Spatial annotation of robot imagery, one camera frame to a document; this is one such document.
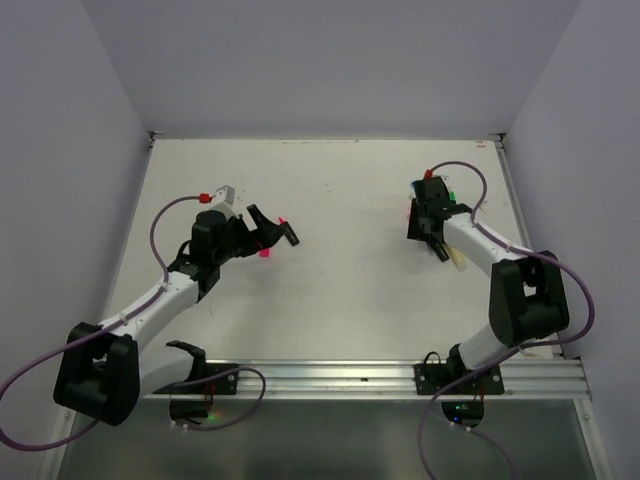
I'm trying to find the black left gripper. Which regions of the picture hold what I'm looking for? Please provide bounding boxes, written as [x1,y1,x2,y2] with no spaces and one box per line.
[213,204,284,265]

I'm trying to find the black pink highlighter pen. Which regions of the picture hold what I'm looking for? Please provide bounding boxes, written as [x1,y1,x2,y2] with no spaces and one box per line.
[278,217,300,247]

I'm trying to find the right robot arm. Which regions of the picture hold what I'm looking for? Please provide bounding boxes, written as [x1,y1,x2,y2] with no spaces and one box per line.
[407,176,569,393]

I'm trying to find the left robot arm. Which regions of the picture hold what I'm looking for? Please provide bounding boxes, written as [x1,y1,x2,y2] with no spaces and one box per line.
[53,202,299,426]

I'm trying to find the yellow pastel highlighter pen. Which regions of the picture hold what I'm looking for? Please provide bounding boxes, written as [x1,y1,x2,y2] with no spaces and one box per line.
[446,245,468,272]

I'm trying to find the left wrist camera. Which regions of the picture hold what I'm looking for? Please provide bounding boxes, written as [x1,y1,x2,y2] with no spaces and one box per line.
[210,185,236,220]

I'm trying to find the aluminium right side rail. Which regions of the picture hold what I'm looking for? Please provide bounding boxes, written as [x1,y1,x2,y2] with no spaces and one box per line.
[491,134,593,360]

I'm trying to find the aluminium rail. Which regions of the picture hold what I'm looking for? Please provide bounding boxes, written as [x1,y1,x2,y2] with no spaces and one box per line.
[491,134,593,360]
[64,360,594,401]

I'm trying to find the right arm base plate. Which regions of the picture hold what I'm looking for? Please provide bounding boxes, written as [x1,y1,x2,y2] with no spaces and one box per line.
[413,363,506,396]

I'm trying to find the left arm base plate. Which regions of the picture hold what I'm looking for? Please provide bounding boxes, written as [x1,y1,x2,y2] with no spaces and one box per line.
[149,362,240,396]

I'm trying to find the aluminium front rail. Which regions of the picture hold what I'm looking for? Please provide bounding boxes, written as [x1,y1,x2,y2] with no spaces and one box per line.
[64,360,594,401]

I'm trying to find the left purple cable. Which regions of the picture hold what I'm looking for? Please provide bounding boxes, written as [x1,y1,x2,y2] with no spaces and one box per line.
[0,191,266,450]

